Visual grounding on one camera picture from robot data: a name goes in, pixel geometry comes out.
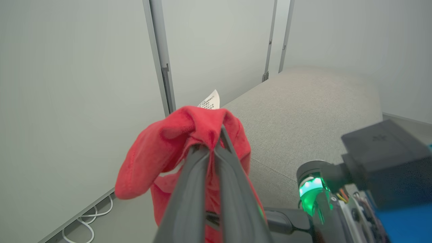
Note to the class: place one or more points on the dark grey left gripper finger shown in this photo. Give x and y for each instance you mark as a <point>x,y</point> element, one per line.
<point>185,202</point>

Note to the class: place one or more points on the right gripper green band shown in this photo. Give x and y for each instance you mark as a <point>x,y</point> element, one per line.
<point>312,189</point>

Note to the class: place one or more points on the red clothing item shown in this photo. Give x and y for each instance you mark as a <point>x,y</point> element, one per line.
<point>162,152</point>

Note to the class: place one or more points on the grey fabric sofa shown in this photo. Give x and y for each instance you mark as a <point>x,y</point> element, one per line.
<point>303,114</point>

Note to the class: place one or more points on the blue plastic object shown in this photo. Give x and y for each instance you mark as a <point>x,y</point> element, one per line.
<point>408,226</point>

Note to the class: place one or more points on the wide grey partition post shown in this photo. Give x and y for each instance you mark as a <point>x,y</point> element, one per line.
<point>160,50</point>

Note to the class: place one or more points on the thin grey partition post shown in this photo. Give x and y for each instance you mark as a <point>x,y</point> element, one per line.
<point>286,33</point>
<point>270,40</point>

